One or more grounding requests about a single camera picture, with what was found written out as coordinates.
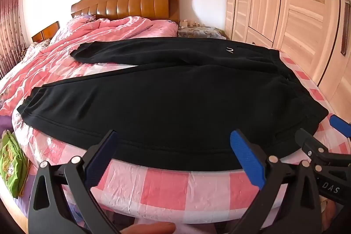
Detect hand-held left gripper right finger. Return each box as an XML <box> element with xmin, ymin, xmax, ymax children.
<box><xmin>230</xmin><ymin>128</ymin><xmax>321</xmax><ymax>234</ymax></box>

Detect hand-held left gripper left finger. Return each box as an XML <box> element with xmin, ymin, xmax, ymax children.
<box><xmin>28</xmin><ymin>130</ymin><xmax>121</xmax><ymax>234</ymax></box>

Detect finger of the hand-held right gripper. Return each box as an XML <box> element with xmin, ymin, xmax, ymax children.
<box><xmin>328</xmin><ymin>114</ymin><xmax>351</xmax><ymax>139</ymax></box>
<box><xmin>295</xmin><ymin>128</ymin><xmax>351</xmax><ymax>177</ymax></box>

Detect black pants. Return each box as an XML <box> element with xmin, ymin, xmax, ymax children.
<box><xmin>16</xmin><ymin>37</ymin><xmax>330</xmax><ymax>172</ymax></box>

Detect person's left hand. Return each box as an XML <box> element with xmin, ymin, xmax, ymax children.
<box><xmin>120</xmin><ymin>222</ymin><xmax>176</xmax><ymax>234</ymax></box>

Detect pink checked bed sheet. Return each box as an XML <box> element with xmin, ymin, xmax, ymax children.
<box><xmin>11</xmin><ymin>56</ymin><xmax>351</xmax><ymax>225</ymax></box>

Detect green cartoon bag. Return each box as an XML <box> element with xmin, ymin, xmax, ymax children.
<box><xmin>0</xmin><ymin>131</ymin><xmax>29</xmax><ymax>199</ymax></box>

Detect light wooden wardrobe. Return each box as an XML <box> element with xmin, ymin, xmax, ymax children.
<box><xmin>224</xmin><ymin>0</ymin><xmax>351</xmax><ymax>120</ymax></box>

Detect pink quilt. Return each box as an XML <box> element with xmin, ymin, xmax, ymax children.
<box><xmin>0</xmin><ymin>16</ymin><xmax>179</xmax><ymax>117</ymax></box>

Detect nightstand with floral cloth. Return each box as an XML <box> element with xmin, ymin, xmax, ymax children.
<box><xmin>177</xmin><ymin>26</ymin><xmax>227</xmax><ymax>40</ymax></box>

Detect purple floral pillow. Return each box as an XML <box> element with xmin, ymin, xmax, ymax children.
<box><xmin>73</xmin><ymin>14</ymin><xmax>97</xmax><ymax>22</ymax></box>

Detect dark red patterned curtain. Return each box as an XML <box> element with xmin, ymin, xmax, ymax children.
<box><xmin>0</xmin><ymin>0</ymin><xmax>27</xmax><ymax>79</ymax></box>

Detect wooden headboard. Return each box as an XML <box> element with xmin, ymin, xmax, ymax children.
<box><xmin>71</xmin><ymin>0</ymin><xmax>180</xmax><ymax>24</ymax></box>

